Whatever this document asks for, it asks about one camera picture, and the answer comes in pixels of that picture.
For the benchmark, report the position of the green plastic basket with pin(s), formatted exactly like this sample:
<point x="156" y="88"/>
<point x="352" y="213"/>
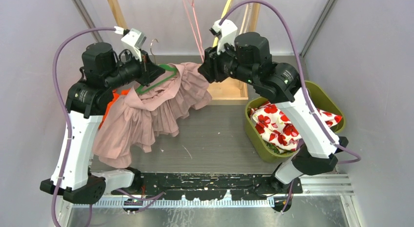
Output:
<point x="321" y="101"/>

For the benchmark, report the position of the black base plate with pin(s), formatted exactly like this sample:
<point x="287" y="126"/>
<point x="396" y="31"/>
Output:
<point x="199" y="190"/>

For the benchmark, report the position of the green hanger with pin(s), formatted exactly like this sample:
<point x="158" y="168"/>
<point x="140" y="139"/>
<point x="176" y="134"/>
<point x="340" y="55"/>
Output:
<point x="170" y="73"/>

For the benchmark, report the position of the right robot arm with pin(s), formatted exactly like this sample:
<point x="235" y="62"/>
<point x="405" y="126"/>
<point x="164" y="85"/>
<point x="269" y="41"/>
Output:
<point x="247" y="58"/>

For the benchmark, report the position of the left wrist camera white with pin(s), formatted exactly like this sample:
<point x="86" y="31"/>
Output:
<point x="133" y="40"/>

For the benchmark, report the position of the orange cloth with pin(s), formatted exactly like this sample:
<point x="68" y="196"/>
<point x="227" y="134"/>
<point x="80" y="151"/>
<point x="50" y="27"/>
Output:
<point x="116" y="95"/>

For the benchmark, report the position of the pink dress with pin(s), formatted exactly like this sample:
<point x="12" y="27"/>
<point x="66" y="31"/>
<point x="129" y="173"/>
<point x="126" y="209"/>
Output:
<point x="138" y="119"/>

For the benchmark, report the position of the beige wooden hanger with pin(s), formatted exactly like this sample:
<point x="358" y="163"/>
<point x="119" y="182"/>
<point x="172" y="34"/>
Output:
<point x="246" y="21"/>

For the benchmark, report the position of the wooden clothes rack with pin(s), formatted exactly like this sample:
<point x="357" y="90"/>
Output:
<point x="228" y="92"/>

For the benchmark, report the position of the pink hanger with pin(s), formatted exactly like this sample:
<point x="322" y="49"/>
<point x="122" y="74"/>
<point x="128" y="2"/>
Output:
<point x="189" y="6"/>

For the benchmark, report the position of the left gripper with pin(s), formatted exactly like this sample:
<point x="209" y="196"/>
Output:
<point x="149" y="72"/>

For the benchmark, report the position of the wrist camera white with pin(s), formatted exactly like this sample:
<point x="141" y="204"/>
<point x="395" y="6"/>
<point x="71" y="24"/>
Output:
<point x="225" y="32"/>
<point x="133" y="40"/>

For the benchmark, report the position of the red floral garment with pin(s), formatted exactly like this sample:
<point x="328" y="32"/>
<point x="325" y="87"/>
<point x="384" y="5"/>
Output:
<point x="274" y="127"/>

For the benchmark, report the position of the yellow hanger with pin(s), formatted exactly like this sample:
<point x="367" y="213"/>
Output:
<point x="225" y="10"/>

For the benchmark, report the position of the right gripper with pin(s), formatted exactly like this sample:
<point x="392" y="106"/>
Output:
<point x="210" y="69"/>

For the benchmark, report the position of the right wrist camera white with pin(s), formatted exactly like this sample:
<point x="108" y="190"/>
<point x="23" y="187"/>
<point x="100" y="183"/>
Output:
<point x="225" y="32"/>

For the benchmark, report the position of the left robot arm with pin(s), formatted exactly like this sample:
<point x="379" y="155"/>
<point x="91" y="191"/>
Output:
<point x="103" y="71"/>

